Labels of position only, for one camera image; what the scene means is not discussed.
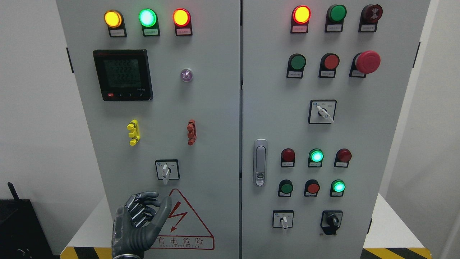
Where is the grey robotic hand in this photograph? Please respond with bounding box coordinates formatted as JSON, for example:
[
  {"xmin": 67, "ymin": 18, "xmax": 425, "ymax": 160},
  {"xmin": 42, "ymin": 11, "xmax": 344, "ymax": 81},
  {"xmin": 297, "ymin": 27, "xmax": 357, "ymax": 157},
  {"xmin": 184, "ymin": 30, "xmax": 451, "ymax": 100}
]
[{"xmin": 111, "ymin": 191, "xmax": 172, "ymax": 259}]

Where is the white rotary selector switch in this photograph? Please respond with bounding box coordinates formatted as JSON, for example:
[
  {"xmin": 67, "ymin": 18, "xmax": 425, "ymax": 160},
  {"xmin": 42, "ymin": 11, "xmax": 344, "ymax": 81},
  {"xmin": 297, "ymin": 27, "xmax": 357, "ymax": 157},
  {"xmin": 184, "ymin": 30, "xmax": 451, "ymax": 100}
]
[{"xmin": 155, "ymin": 159, "xmax": 180, "ymax": 185}]

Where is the yellow indicator light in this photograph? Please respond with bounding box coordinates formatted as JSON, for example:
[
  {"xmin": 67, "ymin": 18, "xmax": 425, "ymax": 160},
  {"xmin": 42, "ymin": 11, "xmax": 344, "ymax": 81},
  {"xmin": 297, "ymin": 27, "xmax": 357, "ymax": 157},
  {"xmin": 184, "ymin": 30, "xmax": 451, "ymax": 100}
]
[{"xmin": 104, "ymin": 9, "xmax": 127, "ymax": 37}]

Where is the red high voltage warning sticker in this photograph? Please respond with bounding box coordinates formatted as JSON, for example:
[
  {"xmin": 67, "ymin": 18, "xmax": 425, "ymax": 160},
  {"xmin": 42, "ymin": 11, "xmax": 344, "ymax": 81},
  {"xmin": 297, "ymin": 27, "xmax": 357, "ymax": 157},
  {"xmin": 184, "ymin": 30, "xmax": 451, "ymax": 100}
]
[{"xmin": 151, "ymin": 188, "xmax": 215, "ymax": 250}]

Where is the yellow terminal connector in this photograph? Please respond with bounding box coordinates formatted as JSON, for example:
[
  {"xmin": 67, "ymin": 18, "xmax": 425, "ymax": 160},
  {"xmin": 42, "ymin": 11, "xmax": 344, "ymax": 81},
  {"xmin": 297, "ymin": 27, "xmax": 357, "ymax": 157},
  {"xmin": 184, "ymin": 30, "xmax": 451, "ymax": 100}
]
[{"xmin": 126, "ymin": 119, "xmax": 140, "ymax": 146}]

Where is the black box with antenna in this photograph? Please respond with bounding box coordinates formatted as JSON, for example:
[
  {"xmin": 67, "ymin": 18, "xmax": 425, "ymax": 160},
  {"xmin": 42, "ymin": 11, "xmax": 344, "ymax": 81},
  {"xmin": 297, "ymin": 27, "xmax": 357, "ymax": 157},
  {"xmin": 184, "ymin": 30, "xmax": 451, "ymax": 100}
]
[{"xmin": 0, "ymin": 182, "xmax": 54, "ymax": 259}]

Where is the red terminal connector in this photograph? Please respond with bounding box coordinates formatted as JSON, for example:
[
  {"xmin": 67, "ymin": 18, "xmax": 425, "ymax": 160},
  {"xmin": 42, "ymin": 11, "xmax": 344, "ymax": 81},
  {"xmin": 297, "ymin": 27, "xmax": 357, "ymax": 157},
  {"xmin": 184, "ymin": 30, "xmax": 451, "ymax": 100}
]
[{"xmin": 186, "ymin": 119, "xmax": 197, "ymax": 146}]

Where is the grey left cabinet door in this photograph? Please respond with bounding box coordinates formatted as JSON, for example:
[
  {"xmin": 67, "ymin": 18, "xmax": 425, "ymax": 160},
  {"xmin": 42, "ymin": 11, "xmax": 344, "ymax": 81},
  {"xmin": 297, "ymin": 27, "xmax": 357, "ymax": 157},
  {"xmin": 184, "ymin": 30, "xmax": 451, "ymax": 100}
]
[{"xmin": 56, "ymin": 0, "xmax": 240, "ymax": 259}]

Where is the grey cabinet door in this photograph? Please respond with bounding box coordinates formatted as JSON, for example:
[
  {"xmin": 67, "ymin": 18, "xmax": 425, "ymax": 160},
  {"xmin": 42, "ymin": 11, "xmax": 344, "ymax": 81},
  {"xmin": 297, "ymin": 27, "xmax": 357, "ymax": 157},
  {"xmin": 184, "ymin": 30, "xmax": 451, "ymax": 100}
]
[
  {"xmin": 56, "ymin": 0, "xmax": 240, "ymax": 259},
  {"xmin": 242, "ymin": 0, "xmax": 430, "ymax": 259}
]

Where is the black digital power meter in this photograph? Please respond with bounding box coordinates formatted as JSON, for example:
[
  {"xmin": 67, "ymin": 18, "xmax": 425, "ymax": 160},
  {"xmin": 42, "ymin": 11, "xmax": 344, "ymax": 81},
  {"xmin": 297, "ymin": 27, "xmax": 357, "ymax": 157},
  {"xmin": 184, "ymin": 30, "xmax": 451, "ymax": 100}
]
[{"xmin": 93, "ymin": 49, "xmax": 154, "ymax": 101}]

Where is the clear white indicator lamp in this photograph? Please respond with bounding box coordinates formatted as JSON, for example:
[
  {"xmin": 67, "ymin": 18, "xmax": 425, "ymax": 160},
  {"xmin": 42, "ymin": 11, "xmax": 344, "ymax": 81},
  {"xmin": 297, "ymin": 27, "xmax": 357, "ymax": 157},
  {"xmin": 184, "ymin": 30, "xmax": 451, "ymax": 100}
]
[{"xmin": 180, "ymin": 68, "xmax": 193, "ymax": 82}]

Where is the dark red indicator left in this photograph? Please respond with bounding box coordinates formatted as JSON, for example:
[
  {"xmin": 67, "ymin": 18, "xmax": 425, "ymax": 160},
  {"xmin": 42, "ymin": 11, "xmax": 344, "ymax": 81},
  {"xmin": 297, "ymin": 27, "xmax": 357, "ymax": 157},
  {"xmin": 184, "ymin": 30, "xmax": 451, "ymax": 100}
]
[{"xmin": 280, "ymin": 149, "xmax": 295, "ymax": 168}]

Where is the dark red indicator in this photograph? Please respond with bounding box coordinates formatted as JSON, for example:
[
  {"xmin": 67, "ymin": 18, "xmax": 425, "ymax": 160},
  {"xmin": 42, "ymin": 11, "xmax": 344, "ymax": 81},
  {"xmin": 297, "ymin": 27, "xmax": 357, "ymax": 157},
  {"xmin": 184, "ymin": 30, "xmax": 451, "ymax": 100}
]
[
  {"xmin": 334, "ymin": 149, "xmax": 352, "ymax": 168},
  {"xmin": 280, "ymin": 149, "xmax": 295, "ymax": 168}
]

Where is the red push button lower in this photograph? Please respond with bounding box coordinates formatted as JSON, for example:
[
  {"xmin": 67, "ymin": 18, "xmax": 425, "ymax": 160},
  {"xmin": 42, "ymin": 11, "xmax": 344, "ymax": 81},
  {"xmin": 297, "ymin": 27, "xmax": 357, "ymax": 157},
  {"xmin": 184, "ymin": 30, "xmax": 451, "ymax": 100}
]
[{"xmin": 304, "ymin": 179, "xmax": 320, "ymax": 197}]

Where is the lit green indicator middle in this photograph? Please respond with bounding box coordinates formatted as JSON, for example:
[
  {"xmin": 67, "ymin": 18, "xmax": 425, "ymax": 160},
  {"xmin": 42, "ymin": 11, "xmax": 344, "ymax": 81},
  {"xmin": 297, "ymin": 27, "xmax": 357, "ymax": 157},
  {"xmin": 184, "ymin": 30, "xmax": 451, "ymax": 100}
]
[{"xmin": 308, "ymin": 149, "xmax": 324, "ymax": 168}]

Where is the lit green push button lower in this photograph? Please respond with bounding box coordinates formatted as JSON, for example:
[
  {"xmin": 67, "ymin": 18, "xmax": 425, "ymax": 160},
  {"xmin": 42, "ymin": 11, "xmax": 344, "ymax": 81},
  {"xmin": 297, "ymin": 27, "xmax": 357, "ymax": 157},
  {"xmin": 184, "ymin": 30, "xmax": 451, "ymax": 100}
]
[{"xmin": 329, "ymin": 179, "xmax": 346, "ymax": 197}]

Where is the green indicator light top left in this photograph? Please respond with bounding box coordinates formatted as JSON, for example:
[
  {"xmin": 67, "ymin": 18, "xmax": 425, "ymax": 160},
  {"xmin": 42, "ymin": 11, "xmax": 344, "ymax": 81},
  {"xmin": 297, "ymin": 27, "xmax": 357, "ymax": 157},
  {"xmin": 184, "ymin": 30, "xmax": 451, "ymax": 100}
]
[{"xmin": 138, "ymin": 8, "xmax": 160, "ymax": 37}]

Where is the red indicator light top left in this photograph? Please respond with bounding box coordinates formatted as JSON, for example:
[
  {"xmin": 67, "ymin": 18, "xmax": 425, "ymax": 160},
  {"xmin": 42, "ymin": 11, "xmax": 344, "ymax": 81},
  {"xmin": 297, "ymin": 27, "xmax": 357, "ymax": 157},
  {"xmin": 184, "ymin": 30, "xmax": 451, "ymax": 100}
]
[{"xmin": 172, "ymin": 8, "xmax": 193, "ymax": 36}]

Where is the dark red indicator right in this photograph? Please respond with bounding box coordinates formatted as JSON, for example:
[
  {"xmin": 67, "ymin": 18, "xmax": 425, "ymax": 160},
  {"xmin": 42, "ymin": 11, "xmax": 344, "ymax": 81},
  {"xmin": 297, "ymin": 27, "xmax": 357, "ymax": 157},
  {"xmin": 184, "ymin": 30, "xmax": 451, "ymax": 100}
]
[{"xmin": 334, "ymin": 149, "xmax": 352, "ymax": 168}]

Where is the green push button second row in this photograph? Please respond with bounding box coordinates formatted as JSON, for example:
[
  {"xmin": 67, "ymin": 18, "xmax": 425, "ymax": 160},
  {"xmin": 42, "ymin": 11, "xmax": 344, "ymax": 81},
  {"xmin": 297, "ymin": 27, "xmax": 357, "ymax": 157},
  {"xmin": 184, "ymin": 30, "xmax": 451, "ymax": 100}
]
[{"xmin": 286, "ymin": 54, "xmax": 306, "ymax": 79}]

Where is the grey right cabinet door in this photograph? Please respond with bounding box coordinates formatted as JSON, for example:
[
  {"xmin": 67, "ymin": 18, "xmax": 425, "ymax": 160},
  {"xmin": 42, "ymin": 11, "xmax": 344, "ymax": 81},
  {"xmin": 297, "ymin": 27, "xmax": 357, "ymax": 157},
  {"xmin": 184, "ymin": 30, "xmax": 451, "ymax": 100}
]
[{"xmin": 242, "ymin": 0, "xmax": 430, "ymax": 259}]

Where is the white platform with hazard stripes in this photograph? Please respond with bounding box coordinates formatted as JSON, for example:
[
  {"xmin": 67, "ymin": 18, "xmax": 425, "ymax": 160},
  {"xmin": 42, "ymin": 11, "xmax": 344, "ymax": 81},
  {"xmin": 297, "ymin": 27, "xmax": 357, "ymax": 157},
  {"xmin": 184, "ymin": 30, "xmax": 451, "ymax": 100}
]
[{"xmin": 60, "ymin": 195, "xmax": 432, "ymax": 259}]

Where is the red push button second row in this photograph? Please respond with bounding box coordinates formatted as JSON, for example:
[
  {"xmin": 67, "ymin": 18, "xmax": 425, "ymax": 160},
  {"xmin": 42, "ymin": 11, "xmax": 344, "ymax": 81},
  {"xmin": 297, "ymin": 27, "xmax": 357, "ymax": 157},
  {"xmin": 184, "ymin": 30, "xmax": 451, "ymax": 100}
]
[{"xmin": 318, "ymin": 53, "xmax": 340, "ymax": 78}]

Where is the red indicator light right door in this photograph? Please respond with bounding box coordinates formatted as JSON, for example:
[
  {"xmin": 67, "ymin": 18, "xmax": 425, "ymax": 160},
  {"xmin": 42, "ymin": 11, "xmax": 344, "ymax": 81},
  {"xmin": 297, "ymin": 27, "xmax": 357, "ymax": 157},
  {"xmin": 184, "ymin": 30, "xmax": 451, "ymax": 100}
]
[{"xmin": 290, "ymin": 5, "xmax": 312, "ymax": 34}]

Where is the red emergency stop button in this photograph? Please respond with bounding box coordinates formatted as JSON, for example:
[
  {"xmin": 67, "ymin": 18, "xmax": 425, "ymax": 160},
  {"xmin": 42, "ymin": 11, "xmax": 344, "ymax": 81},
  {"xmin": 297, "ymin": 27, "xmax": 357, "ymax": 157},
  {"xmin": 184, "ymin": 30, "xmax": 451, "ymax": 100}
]
[{"xmin": 349, "ymin": 50, "xmax": 381, "ymax": 78}]

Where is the green push button top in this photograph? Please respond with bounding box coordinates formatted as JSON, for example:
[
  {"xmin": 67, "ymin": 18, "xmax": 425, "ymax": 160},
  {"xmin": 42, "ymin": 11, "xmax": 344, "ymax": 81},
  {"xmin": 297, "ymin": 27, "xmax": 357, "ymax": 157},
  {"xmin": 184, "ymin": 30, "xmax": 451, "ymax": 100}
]
[{"xmin": 324, "ymin": 4, "xmax": 347, "ymax": 33}]

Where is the dark red buzzer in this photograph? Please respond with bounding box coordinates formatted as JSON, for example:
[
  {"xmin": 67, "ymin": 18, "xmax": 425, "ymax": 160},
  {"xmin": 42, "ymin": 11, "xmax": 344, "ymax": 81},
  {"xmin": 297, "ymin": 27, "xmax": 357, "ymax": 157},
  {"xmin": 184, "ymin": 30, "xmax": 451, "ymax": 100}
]
[{"xmin": 358, "ymin": 4, "xmax": 383, "ymax": 32}]

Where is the white rotary switch lower right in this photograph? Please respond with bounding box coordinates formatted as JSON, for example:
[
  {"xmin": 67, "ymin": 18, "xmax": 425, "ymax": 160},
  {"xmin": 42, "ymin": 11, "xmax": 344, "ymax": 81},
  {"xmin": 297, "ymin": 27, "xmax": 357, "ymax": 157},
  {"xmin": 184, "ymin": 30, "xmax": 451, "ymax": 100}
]
[{"xmin": 272, "ymin": 210, "xmax": 294, "ymax": 230}]

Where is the silver door handle lock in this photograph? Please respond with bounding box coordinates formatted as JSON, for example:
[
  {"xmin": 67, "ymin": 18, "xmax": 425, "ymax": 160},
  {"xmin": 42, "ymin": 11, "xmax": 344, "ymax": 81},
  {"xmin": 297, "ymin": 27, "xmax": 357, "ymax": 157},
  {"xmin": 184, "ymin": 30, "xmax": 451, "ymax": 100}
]
[{"xmin": 253, "ymin": 139, "xmax": 268, "ymax": 186}]

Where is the black knob selector switch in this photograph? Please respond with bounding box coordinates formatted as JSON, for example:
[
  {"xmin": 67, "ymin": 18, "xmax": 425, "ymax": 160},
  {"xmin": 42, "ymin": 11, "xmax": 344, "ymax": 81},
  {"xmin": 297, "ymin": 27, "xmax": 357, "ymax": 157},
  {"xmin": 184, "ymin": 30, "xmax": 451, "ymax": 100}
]
[{"xmin": 320, "ymin": 210, "xmax": 343, "ymax": 236}]

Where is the white rotary switch upper right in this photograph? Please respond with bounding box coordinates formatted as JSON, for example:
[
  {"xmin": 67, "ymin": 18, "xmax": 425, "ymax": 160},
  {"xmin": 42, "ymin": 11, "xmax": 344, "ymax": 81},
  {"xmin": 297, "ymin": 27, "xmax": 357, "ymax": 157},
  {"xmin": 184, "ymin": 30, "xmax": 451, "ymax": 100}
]
[{"xmin": 308, "ymin": 99, "xmax": 337, "ymax": 124}]

